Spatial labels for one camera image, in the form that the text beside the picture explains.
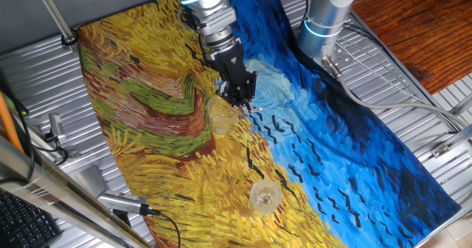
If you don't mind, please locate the aluminium profile bar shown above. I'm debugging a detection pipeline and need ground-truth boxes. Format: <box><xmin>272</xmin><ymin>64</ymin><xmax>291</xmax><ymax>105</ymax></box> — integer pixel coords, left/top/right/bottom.
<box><xmin>440</xmin><ymin>124</ymin><xmax>472</xmax><ymax>149</ymax></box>
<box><xmin>448</xmin><ymin>92</ymin><xmax>472</xmax><ymax>117</ymax></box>

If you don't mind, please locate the small metal corner bracket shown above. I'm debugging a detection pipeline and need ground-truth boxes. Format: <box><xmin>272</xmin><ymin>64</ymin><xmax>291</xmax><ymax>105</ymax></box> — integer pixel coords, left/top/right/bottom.
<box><xmin>430</xmin><ymin>142</ymin><xmax>451</xmax><ymax>159</ymax></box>

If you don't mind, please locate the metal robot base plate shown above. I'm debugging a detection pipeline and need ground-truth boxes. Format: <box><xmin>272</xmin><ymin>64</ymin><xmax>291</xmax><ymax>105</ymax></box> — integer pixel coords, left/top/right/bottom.
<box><xmin>330</xmin><ymin>43</ymin><xmax>355</xmax><ymax>72</ymax></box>

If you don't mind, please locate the long silver camera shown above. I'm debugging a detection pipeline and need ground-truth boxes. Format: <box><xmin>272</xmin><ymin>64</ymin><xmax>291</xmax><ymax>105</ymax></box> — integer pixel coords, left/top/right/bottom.
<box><xmin>96</xmin><ymin>188</ymin><xmax>162</xmax><ymax>218</ymax></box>

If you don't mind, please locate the glass stirring rod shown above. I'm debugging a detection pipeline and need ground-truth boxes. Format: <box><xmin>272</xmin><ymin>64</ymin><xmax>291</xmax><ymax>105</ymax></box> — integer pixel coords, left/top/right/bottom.
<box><xmin>235</xmin><ymin>106</ymin><xmax>263</xmax><ymax>117</ymax></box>

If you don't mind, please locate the painted wheat field cloth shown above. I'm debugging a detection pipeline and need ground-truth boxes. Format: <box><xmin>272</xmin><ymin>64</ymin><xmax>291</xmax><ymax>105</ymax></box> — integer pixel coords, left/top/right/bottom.
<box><xmin>75</xmin><ymin>0</ymin><xmax>462</xmax><ymax>248</ymax></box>

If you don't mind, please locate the thick-rimmed clear glass beaker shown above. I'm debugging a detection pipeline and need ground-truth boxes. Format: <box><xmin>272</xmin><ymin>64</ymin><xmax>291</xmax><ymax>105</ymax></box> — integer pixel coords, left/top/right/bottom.
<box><xmin>247</xmin><ymin>179</ymin><xmax>283</xmax><ymax>219</ymax></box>

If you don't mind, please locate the thin black camera cable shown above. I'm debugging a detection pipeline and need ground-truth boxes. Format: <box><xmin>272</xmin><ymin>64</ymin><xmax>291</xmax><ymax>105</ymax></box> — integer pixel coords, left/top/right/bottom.
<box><xmin>156</xmin><ymin>210</ymin><xmax>182</xmax><ymax>248</ymax></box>

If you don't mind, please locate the aluminium frame post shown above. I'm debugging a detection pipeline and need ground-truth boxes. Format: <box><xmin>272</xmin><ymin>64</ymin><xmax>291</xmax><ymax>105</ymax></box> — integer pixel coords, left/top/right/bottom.
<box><xmin>0</xmin><ymin>135</ymin><xmax>154</xmax><ymax>248</ymax></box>

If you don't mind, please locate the small silver camera on mount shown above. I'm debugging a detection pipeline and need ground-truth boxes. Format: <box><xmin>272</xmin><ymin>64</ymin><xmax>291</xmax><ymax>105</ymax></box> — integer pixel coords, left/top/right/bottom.
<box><xmin>44</xmin><ymin>113</ymin><xmax>80</xmax><ymax>159</ymax></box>

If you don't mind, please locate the orange pole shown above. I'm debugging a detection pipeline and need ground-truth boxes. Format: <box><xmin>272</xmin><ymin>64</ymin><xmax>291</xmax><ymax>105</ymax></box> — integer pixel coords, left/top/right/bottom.
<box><xmin>0</xmin><ymin>91</ymin><xmax>25</xmax><ymax>153</ymax></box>

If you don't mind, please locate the thick black cable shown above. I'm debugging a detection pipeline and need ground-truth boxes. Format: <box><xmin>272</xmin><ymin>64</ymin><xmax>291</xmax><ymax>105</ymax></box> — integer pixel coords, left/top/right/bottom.
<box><xmin>0</xmin><ymin>85</ymin><xmax>36</xmax><ymax>185</ymax></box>

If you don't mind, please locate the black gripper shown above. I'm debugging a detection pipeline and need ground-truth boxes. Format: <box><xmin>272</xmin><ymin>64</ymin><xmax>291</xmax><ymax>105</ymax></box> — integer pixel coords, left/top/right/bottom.
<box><xmin>206</xmin><ymin>43</ymin><xmax>260</xmax><ymax>117</ymax></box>

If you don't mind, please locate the thin aluminium pole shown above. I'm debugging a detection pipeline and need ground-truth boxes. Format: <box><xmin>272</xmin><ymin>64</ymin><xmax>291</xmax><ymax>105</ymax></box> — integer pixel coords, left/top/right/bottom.
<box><xmin>31</xmin><ymin>0</ymin><xmax>77</xmax><ymax>46</ymax></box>

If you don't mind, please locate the black keyboard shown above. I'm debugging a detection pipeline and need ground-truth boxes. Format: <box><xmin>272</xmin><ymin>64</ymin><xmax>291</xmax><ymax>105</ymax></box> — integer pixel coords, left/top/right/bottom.
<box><xmin>0</xmin><ymin>187</ymin><xmax>63</xmax><ymax>248</ymax></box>

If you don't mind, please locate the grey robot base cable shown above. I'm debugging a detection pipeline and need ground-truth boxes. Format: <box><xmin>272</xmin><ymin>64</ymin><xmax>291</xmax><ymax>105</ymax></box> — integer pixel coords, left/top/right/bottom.
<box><xmin>322</xmin><ymin>55</ymin><xmax>469</xmax><ymax>131</ymax></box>

